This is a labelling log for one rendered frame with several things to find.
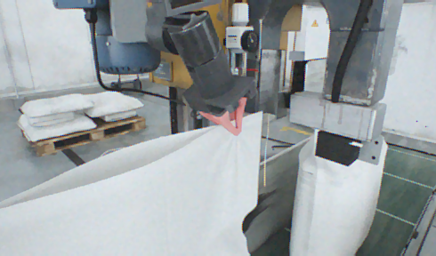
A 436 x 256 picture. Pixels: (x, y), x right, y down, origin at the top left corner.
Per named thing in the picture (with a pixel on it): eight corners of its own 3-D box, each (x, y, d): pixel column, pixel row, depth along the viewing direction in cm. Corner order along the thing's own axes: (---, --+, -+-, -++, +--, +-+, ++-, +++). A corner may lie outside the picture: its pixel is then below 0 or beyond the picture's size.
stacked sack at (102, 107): (91, 121, 299) (89, 107, 295) (79, 112, 330) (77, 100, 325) (146, 110, 341) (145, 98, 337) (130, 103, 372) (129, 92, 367)
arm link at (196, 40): (178, 26, 31) (214, 2, 33) (152, 23, 36) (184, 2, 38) (201, 76, 35) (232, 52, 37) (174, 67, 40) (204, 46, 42)
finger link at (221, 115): (229, 115, 52) (211, 73, 46) (260, 123, 47) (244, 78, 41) (205, 140, 49) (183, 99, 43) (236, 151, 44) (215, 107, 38)
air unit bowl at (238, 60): (238, 86, 51) (239, 52, 49) (227, 84, 53) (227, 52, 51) (249, 84, 53) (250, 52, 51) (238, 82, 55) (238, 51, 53)
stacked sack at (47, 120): (32, 131, 270) (28, 116, 265) (25, 115, 319) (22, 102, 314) (77, 122, 295) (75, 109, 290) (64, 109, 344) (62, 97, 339)
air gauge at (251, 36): (246, 52, 48) (246, 29, 47) (238, 52, 49) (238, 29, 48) (258, 51, 50) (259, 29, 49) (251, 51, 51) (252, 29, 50)
